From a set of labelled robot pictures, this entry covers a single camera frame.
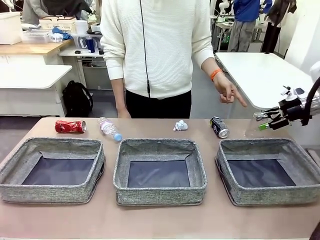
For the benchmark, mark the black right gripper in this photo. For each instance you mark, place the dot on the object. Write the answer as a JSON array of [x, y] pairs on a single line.
[[293, 111]]

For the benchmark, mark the person's right forearm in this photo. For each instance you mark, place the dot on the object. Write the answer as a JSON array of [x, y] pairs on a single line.
[[118, 93]]

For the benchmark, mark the black jacket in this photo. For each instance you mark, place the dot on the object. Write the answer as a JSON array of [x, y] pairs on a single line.
[[67, 6]]

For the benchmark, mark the blue cloth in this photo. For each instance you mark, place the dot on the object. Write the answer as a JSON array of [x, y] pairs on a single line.
[[65, 34]]

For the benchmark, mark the black drink can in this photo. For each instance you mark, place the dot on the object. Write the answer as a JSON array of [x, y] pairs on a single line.
[[219, 126]]

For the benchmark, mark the person in white sweater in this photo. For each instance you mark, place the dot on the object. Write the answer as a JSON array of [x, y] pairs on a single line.
[[160, 50]]

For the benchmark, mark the crushed red soda can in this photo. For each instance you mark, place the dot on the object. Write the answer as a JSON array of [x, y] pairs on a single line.
[[68, 126]]

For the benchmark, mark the wooden top table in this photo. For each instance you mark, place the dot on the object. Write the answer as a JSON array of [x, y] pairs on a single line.
[[25, 48]]

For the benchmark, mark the black trousers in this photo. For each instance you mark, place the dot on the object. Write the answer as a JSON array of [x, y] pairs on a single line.
[[160, 107]]

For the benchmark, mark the person's left forearm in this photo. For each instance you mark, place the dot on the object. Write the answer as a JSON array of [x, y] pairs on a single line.
[[208, 65]]

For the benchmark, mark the white storage box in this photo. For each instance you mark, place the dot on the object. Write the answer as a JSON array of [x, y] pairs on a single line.
[[10, 27]]

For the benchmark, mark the orange wrist watch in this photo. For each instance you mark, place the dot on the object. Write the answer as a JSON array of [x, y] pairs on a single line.
[[215, 75]]

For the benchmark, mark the clear plastic storage bin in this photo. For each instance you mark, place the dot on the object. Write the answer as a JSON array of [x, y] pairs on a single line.
[[80, 41]]

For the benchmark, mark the black coat on stand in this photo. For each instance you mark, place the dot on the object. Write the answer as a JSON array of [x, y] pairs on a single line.
[[275, 25]]

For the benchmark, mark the white paper tissue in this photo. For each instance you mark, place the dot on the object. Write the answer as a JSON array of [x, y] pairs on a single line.
[[181, 125]]

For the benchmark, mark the person in blue jacket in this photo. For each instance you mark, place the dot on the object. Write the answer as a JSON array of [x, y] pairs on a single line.
[[247, 20]]

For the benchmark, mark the clear plastic bottle blue cap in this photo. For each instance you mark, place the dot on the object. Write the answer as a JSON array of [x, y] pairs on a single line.
[[108, 128]]

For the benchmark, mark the black backpack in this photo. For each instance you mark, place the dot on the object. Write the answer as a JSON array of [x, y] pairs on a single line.
[[76, 98]]

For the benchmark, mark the grey fabric basket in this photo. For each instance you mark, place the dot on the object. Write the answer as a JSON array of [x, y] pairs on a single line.
[[270, 196], [160, 196], [50, 193]]

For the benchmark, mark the white mesh basket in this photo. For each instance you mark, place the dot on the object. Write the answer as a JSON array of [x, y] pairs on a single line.
[[35, 37]]

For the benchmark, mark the person's right hand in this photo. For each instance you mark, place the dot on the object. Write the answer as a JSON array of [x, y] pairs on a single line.
[[123, 113]]

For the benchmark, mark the person's left hand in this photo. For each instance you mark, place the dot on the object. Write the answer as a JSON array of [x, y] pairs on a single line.
[[225, 86]]

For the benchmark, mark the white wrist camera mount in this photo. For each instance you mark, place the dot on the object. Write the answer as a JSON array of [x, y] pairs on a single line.
[[297, 92]]

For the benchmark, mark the person in grey top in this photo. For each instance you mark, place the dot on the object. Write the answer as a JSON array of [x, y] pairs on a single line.
[[33, 11]]

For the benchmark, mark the white printed carton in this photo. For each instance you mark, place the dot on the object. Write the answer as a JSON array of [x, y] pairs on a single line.
[[56, 38]]

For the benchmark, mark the white desk with thin legs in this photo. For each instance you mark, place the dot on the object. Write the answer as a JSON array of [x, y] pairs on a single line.
[[70, 51]]

